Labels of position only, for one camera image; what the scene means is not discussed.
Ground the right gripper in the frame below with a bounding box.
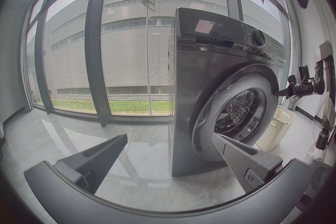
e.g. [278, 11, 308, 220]
[273, 75, 315, 99]

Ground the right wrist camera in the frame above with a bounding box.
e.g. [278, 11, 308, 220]
[298, 65, 311, 82]

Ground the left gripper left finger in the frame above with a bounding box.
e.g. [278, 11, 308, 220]
[54, 134, 128, 194]

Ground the grey washing machine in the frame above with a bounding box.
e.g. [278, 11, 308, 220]
[167, 7, 286, 178]

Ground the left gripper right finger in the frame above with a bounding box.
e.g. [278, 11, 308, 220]
[212, 132, 284, 195]

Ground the cream laundry basket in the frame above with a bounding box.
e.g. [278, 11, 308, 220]
[256, 105, 296, 152]

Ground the window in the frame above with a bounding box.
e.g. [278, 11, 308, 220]
[25, 0, 292, 127]

